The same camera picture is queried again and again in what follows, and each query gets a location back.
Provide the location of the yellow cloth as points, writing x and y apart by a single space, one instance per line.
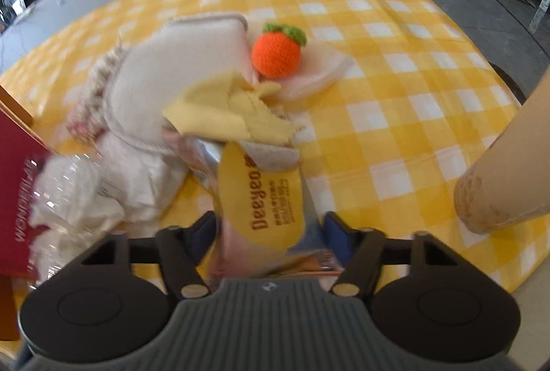
215 113

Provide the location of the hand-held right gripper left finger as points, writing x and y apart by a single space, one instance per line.
202 234

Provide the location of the crumpled white plastic bag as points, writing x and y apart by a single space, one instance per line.
86 190

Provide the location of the black waste basket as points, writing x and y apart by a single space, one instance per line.
509 81

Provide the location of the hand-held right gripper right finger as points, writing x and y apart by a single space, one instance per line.
333 234

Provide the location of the brown wooden board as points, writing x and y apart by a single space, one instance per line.
13 104

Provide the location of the yellow label plastic packet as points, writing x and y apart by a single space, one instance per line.
258 199

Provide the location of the clear plastic bag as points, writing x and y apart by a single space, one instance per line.
320 72

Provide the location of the red box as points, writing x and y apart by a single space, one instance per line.
17 190

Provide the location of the orange crocheted persimmon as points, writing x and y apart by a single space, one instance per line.
275 53

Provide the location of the floral fabric piece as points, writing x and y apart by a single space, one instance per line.
92 96

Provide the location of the yellow checkered tablecloth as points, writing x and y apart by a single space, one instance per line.
386 96

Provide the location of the tan cylinder roll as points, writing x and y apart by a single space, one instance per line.
511 156

